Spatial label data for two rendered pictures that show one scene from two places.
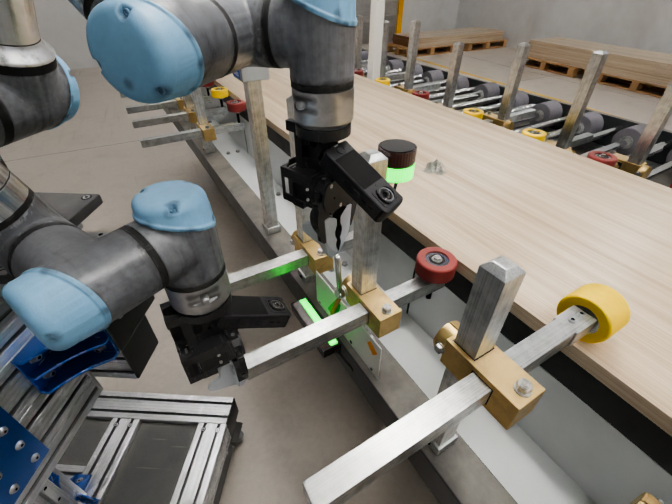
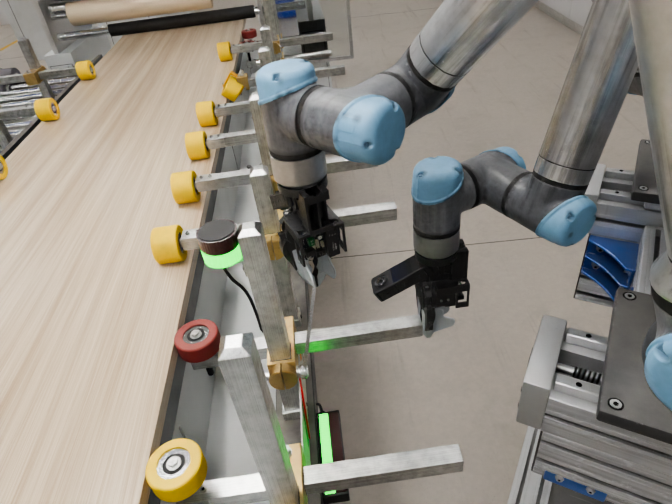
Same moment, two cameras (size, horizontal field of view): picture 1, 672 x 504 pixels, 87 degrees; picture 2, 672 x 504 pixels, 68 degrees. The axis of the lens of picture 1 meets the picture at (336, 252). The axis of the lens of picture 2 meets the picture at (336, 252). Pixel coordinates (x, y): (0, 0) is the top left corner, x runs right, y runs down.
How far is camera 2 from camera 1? 106 cm
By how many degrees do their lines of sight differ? 100
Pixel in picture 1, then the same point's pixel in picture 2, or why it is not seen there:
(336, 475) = (380, 207)
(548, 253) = (94, 314)
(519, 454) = (238, 327)
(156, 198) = (444, 161)
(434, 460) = (304, 311)
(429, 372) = not seen: hidden behind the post
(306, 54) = not seen: hidden behind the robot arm
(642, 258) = (39, 289)
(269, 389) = not seen: outside the picture
